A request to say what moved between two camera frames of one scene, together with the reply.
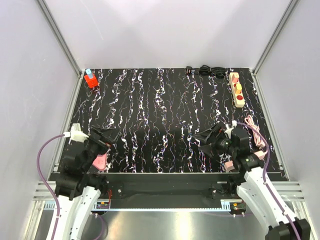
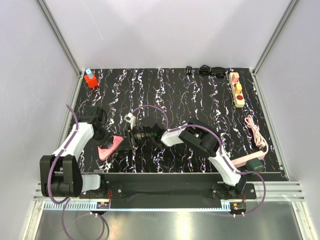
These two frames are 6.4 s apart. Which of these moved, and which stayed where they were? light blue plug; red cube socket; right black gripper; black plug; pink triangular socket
Moved: right black gripper; pink triangular socket
Stayed: red cube socket; light blue plug; black plug
